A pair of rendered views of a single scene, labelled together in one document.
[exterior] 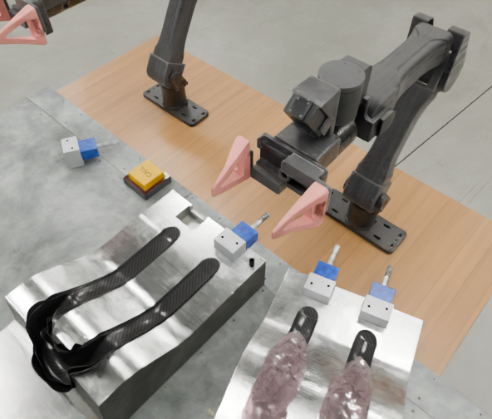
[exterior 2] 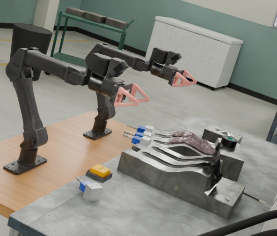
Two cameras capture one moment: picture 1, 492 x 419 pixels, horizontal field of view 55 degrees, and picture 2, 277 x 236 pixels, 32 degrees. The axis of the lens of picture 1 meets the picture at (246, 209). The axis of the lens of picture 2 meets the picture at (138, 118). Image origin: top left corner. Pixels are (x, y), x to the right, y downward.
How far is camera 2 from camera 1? 2.32 m
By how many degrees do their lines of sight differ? 91
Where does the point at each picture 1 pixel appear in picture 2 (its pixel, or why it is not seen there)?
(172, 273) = (163, 156)
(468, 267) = (109, 121)
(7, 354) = (217, 195)
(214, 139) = (55, 156)
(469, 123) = not seen: outside the picture
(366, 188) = (112, 108)
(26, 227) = (148, 212)
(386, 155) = not seen: hidden behind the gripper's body
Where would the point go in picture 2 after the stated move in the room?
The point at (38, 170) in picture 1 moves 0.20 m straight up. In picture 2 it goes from (105, 211) to (120, 160)
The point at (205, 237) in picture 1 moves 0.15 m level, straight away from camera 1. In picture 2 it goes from (142, 147) to (112, 145)
